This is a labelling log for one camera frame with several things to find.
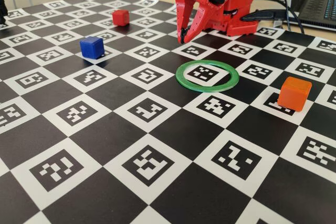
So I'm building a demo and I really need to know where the red cube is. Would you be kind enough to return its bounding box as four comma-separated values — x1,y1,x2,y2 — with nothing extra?
112,9,130,27

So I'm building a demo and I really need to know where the blue cube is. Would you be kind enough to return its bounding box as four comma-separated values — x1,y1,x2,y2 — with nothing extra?
79,36,106,59

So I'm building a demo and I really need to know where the orange cube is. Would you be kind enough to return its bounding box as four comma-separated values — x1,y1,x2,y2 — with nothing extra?
277,76,313,113

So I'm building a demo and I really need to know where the dark laptop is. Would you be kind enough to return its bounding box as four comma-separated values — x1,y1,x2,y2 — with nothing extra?
290,0,336,31

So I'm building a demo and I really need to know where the checkerboard marker mat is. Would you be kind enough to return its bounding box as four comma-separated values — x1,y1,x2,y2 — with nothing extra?
0,0,336,224

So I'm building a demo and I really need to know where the black stand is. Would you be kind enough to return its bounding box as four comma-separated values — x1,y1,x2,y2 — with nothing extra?
0,0,8,24

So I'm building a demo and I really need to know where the black clamp handle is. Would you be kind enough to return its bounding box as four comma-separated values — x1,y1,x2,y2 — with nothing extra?
240,9,286,23

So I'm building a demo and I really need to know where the green ring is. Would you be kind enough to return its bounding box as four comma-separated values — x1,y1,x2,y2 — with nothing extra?
175,59,240,93

